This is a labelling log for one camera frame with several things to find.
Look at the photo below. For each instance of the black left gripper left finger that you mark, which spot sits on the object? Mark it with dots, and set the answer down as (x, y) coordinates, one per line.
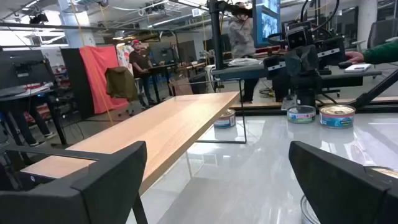
(62, 205)

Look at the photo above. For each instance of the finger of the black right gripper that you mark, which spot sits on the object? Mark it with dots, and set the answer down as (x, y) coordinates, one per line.
(310, 62)
(294, 63)

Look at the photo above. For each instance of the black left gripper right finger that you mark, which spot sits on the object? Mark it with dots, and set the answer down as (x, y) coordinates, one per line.
(342, 199)

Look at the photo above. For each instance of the Bumble Bee light tuna can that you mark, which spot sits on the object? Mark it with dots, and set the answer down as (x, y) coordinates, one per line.
(301, 115)
(308, 214)

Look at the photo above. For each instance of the Wild Planet blue seafood can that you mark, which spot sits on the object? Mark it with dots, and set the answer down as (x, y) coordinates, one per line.
(226, 119)
(337, 118)

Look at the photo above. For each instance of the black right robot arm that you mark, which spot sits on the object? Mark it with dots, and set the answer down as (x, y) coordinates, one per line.
(306, 90)

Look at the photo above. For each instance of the person's forearm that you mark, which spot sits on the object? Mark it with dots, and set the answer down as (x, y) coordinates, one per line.
(382, 52)

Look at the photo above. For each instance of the person's hand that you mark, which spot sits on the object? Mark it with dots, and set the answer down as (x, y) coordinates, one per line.
(354, 57)

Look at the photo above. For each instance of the white smartphone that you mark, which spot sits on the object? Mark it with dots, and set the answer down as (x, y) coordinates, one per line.
(357, 68)

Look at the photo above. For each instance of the grey side desk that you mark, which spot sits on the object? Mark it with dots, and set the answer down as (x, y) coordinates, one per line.
(248, 73)

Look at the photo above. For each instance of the clear plastic bag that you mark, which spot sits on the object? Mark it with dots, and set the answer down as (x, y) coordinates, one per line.
(245, 61)

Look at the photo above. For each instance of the large blue display screen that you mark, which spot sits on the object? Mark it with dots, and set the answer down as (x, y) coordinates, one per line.
(267, 21)

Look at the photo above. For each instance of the grey office chair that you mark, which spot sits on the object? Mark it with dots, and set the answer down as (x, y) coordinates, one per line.
(382, 32)

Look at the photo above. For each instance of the person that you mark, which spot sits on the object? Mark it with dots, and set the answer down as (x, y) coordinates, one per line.
(241, 37)
(140, 62)
(18, 118)

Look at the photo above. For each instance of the black diagonal support strut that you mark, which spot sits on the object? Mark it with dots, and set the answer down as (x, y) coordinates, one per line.
(376, 90)

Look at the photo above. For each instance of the brown cardboard box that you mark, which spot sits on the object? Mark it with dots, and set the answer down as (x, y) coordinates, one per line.
(180, 87)

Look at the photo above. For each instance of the black partition panel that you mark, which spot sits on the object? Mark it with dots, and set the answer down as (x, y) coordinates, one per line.
(73, 84)

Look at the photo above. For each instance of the black standing desk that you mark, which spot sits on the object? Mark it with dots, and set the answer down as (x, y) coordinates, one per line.
(164, 66)

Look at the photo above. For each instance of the orange hanging cloth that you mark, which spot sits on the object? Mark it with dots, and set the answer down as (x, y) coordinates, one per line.
(96, 77)

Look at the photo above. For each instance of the olive green jacket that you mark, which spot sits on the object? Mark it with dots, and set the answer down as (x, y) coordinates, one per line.
(119, 82)

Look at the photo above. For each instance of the black computer monitor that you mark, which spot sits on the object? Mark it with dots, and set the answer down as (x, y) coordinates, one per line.
(25, 68)

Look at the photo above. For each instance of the floral patterned cloth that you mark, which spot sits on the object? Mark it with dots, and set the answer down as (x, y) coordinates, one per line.
(124, 57)

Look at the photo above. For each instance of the black ceiling spotlight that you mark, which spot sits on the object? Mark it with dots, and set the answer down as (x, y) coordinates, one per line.
(38, 18)

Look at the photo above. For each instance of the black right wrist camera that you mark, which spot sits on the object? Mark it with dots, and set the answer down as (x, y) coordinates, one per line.
(298, 38)

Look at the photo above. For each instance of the black aluminium table frame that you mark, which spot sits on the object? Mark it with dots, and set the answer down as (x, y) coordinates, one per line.
(373, 109)

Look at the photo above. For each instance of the black vertical stand post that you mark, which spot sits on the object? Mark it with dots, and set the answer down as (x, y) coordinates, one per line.
(216, 37)

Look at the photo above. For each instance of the wooden shelf black metal frame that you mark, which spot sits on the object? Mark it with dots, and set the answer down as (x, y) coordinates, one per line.
(161, 130)

